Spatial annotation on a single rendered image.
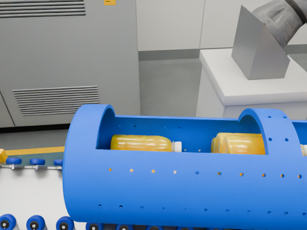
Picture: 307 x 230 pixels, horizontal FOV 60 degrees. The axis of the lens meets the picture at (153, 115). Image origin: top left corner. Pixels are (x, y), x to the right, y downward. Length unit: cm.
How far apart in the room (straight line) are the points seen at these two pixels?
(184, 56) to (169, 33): 37
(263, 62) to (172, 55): 262
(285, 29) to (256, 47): 9
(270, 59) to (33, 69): 170
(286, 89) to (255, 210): 44
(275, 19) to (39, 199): 86
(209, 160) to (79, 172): 26
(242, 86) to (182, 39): 259
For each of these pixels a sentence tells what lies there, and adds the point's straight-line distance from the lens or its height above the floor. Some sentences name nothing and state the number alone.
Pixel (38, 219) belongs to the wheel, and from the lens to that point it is 77.
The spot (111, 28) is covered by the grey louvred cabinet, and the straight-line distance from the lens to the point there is 194.
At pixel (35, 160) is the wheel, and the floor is 98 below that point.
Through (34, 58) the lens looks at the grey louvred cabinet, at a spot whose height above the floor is 72.
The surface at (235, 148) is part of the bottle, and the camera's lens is 61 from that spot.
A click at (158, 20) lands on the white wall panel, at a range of 329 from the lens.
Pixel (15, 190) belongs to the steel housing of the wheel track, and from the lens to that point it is 92.
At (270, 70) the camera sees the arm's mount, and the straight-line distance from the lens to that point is 93.
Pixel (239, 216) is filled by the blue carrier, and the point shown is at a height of 110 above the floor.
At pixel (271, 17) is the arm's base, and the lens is 90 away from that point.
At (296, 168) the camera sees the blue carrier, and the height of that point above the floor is 120.
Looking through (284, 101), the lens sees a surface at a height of 112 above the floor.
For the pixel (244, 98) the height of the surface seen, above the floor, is 114.
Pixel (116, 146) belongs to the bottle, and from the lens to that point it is 74.
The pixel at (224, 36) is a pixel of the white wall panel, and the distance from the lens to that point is 355.
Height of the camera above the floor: 160
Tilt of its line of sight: 39 degrees down
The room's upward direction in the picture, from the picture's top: straight up
